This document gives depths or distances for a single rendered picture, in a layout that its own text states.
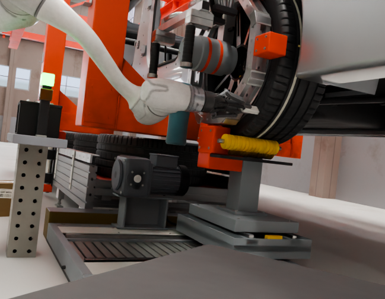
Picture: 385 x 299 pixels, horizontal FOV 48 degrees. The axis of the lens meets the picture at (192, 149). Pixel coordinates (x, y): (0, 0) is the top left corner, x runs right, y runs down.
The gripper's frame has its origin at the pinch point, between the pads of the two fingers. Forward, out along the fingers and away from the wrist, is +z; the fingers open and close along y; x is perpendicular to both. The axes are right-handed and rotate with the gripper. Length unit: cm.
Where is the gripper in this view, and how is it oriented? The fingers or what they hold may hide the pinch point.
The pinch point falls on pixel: (249, 109)
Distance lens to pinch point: 159.4
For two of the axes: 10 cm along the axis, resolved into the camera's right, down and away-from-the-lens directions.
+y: 3.9, -6.7, -6.3
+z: 8.9, 1.1, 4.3
